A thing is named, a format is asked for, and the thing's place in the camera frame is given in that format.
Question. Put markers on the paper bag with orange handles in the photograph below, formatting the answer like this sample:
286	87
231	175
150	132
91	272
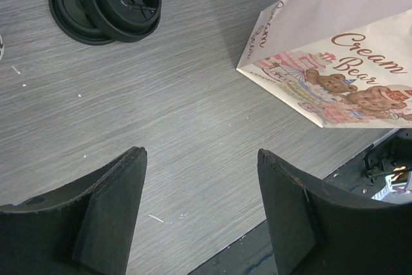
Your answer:
339	63

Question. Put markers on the stack of black cup lids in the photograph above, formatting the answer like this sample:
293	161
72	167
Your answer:
100	22

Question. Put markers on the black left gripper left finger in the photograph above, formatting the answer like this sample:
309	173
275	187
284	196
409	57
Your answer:
83	227

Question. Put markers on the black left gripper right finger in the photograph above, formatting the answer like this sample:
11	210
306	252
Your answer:
318	228

